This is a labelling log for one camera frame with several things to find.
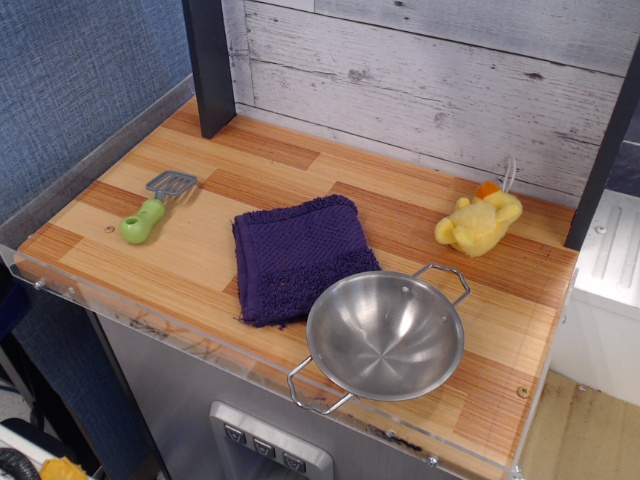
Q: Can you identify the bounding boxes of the yellow plush duck toy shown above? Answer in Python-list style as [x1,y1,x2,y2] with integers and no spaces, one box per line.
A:
[434,157,523,257]

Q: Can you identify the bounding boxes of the purple folded towel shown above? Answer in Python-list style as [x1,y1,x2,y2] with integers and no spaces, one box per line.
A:
[232,195,380,327]

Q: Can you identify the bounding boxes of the silver button control panel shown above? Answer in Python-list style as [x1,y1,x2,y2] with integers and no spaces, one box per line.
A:
[209,401,334,479]

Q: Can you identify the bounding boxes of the white side counter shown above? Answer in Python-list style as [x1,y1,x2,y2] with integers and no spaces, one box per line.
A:
[551,190,639,405]

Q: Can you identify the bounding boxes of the clear acrylic edge guard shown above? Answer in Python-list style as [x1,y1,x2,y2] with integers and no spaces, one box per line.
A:
[2,240,575,479]

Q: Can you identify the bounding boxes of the yellow object at corner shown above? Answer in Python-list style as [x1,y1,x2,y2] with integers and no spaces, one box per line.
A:
[39,457,89,480]

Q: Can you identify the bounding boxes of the silver metal bowl with handles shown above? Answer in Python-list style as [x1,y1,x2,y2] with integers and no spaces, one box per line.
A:
[305,265,465,415]

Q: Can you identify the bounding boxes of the green handled toy spatula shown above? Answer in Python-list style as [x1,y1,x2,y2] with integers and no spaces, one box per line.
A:
[119,170,197,245]

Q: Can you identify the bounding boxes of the dark left frame post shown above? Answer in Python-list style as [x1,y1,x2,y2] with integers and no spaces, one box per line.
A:
[182,0,236,139]

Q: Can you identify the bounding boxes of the dark frame post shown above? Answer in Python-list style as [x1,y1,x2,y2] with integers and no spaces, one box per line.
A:
[564,42,639,251]
[182,0,236,139]

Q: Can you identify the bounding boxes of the dark right frame post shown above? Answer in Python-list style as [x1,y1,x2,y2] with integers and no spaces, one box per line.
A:
[564,42,639,251]

